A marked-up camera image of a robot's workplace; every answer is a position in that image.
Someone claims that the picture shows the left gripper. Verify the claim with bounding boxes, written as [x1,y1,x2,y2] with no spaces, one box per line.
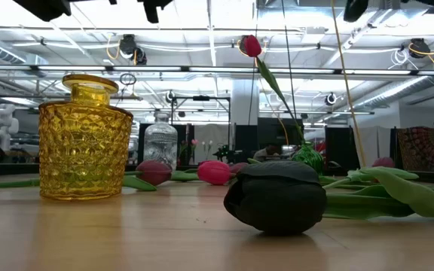
[13,0,173,24]

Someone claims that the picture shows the red artificial tulip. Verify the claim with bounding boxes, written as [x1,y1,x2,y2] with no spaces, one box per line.
[242,34,305,144]
[197,160,233,186]

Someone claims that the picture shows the maroon artificial tulip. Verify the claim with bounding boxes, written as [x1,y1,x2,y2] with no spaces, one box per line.
[230,162,250,175]
[0,160,173,192]
[371,157,396,169]

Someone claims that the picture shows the clear glass vase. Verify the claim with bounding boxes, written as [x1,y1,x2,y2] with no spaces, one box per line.
[143,111,179,172]

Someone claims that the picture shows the green glass vase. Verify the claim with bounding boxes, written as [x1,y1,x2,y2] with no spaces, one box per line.
[291,141,326,176]

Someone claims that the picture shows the yellow glass vase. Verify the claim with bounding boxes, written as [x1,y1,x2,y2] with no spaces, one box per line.
[38,73,134,201]

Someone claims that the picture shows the ceiling light bar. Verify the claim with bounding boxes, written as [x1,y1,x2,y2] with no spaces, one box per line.
[0,64,434,76]

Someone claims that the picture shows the black partition panel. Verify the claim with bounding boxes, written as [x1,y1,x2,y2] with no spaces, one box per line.
[234,123,259,163]
[324,126,355,171]
[257,117,304,150]

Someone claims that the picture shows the black device with green lights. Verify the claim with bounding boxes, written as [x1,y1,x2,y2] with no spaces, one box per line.
[212,144,243,163]

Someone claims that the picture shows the person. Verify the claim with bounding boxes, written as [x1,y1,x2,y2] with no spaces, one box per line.
[253,144,283,162]

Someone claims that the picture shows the black ceiling cable reel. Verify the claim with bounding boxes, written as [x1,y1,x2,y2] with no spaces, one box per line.
[408,37,432,59]
[119,33,148,65]

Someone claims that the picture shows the yellow hanging cable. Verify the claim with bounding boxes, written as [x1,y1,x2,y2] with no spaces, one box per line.
[329,0,367,169]

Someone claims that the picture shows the hanging wire loop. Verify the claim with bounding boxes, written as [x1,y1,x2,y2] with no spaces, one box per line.
[119,72,138,87]

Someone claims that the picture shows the black hanging cable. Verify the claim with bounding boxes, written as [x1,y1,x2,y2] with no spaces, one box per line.
[280,0,297,121]

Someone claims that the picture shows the black metal rack frame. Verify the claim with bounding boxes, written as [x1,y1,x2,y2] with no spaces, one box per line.
[170,95,232,166]

